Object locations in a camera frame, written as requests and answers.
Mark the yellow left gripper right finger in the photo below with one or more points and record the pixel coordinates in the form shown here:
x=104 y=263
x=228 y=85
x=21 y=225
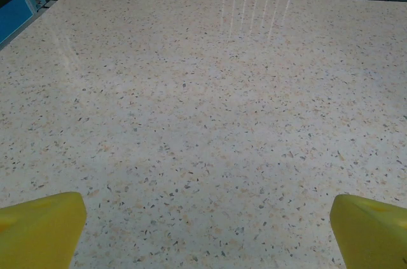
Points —
x=372 y=237

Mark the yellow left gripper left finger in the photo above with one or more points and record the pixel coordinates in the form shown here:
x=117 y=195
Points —
x=38 y=234

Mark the blue table edge strip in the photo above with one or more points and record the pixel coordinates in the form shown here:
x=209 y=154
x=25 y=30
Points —
x=12 y=21

